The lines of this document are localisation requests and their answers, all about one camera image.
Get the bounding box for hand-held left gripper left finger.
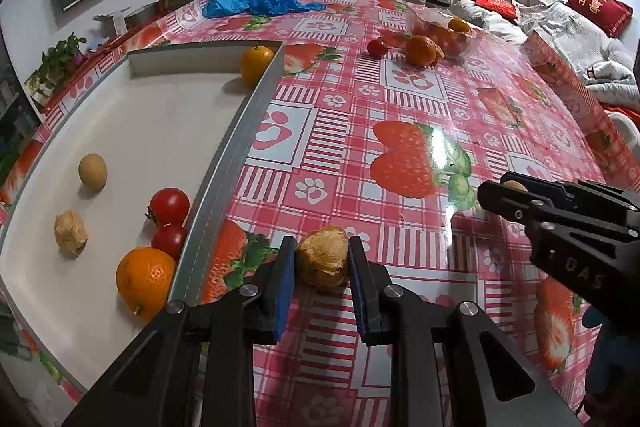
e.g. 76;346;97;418
62;236;298;427

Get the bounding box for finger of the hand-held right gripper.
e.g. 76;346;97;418
520;178;640;230
477;181;640;308

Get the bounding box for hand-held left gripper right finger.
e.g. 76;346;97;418
348;236;583;427

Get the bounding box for white rectangular tray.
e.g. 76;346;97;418
0;39;286;403

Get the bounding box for yellow orange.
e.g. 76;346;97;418
240;45;276;86

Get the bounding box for clear glass bowl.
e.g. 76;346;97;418
407;7;481;60

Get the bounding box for person's right hand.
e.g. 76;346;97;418
582;307;640;408

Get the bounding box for white quilted blanket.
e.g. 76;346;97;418
582;57;640;108

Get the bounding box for grey sofa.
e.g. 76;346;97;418
450;0;640;142

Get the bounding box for red embroidered pillow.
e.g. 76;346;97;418
566;0;633;38

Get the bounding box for red flat cushion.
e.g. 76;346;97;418
475;0;518;18

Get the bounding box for green potted plant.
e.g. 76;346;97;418
25;33;88;100

